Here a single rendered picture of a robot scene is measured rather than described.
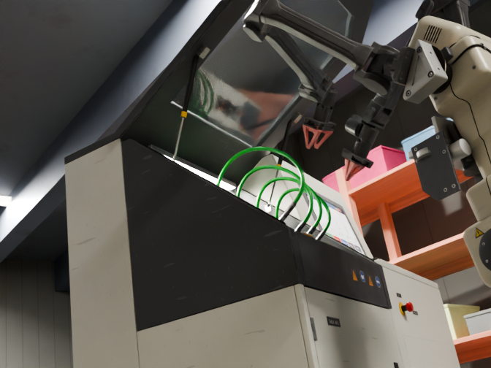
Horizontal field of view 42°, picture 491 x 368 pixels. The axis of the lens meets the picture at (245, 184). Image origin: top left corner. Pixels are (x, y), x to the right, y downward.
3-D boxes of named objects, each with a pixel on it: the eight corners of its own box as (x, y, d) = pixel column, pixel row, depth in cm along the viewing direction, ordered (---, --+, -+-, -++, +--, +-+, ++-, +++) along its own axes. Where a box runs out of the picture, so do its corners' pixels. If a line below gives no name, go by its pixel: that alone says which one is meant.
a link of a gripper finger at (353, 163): (343, 176, 232) (354, 152, 230) (356, 185, 227) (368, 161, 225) (331, 174, 227) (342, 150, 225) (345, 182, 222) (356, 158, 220)
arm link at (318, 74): (252, 29, 175) (272, -5, 176) (237, 25, 179) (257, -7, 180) (322, 106, 207) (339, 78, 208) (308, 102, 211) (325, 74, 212)
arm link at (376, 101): (434, 1, 203) (455, 13, 210) (422, -5, 207) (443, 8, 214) (367, 121, 216) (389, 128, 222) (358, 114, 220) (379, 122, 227)
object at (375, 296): (306, 285, 175) (296, 230, 181) (292, 289, 177) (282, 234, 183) (388, 307, 225) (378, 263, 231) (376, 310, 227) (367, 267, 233)
